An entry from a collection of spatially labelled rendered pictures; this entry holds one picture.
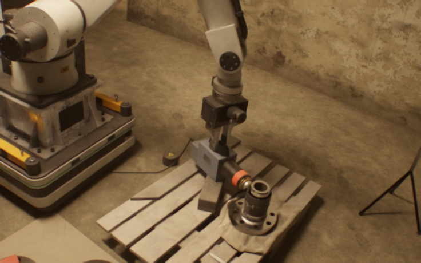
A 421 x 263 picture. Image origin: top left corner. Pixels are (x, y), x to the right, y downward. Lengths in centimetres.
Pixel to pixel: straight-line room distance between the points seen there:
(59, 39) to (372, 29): 288
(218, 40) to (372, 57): 235
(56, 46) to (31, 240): 106
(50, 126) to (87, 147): 25
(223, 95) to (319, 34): 228
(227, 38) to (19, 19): 107
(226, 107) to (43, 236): 124
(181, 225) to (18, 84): 123
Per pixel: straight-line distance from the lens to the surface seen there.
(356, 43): 399
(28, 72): 228
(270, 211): 219
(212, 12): 185
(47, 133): 233
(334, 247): 241
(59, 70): 229
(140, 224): 210
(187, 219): 213
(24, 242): 228
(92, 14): 229
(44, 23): 207
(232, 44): 187
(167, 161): 269
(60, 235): 226
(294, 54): 427
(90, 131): 247
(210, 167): 225
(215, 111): 199
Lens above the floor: 166
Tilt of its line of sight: 33 degrees down
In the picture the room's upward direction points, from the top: 8 degrees clockwise
